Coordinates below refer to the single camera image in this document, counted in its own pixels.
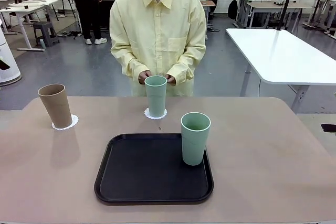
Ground light green cup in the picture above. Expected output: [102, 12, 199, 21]
[180, 112, 212, 166]
[144, 75, 168, 118]

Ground person's left forearm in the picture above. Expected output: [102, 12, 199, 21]
[166, 53, 205, 86]

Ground grey step stool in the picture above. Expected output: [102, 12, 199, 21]
[33, 22, 60, 48]

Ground person in yellow shirt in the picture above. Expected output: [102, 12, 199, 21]
[109, 0, 207, 98]

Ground grey table leg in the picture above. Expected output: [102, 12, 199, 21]
[287, 85, 310, 114]
[240, 65, 253, 98]

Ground person's right hand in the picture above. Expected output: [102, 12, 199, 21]
[138, 70, 152, 83]

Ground standing person in dark clothes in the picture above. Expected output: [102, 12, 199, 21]
[64, 0, 108, 46]

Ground large white table top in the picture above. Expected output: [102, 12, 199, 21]
[226, 29, 336, 87]

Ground white desk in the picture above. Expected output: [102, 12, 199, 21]
[0, 0, 61, 52]

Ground brown cup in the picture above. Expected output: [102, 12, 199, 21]
[37, 83, 73, 127]

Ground person's right forearm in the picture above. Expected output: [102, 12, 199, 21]
[119, 56, 149, 82]

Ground black plastic tray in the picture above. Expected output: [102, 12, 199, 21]
[93, 133, 215, 206]

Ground black backpack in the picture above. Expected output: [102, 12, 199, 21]
[227, 0, 239, 21]

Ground white cylindrical appliance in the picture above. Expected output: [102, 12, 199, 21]
[0, 28, 22, 86]

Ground white scalloped paper coaster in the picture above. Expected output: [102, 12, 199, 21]
[143, 106, 168, 121]
[51, 113, 79, 131]

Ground black stand pole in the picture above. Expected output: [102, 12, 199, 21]
[275, 0, 300, 32]

